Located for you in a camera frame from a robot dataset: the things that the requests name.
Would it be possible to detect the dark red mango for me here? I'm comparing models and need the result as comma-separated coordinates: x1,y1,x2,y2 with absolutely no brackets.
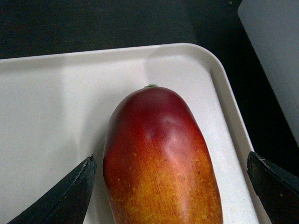
103,86,223,224

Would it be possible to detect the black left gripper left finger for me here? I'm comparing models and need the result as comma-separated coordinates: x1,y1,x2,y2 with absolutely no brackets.
9,155,97,224

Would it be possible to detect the beige plastic tray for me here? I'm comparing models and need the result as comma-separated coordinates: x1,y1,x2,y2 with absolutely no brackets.
0,43,270,224

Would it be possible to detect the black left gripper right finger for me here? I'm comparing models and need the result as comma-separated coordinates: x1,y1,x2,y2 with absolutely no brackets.
247,152,299,224

